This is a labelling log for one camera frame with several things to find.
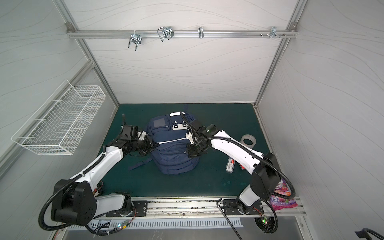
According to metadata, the navy blue student backpack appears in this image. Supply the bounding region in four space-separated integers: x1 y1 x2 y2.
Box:
129 112 200 175

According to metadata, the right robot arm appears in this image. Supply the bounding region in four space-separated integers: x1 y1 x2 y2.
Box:
186 120 296 215

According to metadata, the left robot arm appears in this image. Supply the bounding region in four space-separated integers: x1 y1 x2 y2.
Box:
38 124 158 231

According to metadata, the clear pen case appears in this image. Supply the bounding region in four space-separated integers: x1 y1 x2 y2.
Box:
226 157 236 174

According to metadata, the clear tape roll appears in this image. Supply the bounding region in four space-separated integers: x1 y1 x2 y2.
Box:
240 134 257 149

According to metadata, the pink snack pouch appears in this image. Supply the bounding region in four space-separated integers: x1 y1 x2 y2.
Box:
269 179 299 211

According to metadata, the left metal hook clamp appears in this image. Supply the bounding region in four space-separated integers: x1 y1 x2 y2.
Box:
128 32 142 51

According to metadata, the metal hook clamp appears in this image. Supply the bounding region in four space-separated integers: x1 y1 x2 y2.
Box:
260 27 287 39
157 26 175 42
128 32 142 51

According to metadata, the middle metal hook clamp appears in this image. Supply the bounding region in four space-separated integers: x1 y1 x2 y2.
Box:
157 26 175 42

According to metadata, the right metal hook clamp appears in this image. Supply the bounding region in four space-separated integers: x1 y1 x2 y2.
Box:
260 27 287 39

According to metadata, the black floor cable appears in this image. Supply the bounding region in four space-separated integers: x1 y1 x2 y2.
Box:
216 197 244 240

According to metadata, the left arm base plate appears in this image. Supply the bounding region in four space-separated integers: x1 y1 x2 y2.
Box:
106 201 148 218

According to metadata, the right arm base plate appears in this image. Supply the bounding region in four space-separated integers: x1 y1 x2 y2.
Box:
220 199 264 216

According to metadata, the white wire basket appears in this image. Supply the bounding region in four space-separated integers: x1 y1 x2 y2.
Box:
11 80 106 156

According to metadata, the small metal ring clamp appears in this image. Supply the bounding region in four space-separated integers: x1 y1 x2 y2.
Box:
198 27 204 39

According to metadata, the aluminium top rail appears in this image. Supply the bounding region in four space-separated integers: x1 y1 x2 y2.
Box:
67 29 299 39

